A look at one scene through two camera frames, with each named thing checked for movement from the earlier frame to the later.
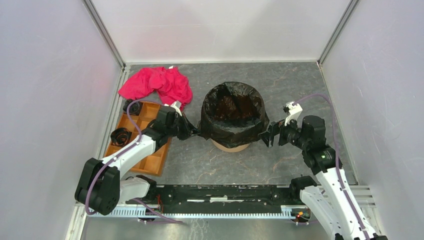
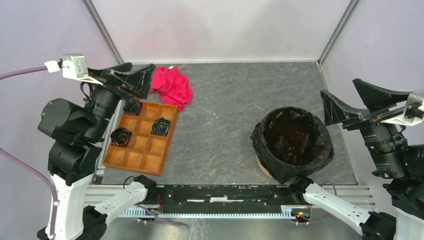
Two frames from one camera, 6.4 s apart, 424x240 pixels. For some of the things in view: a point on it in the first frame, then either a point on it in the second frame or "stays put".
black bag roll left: [120, 137] stays put
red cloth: [170, 86] stays put
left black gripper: [190, 129] → [139, 78]
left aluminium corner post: [94, 13] stays put
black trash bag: [233, 114] → [291, 142]
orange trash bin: [229, 149] → [262, 168]
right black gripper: [268, 137] → [373, 97]
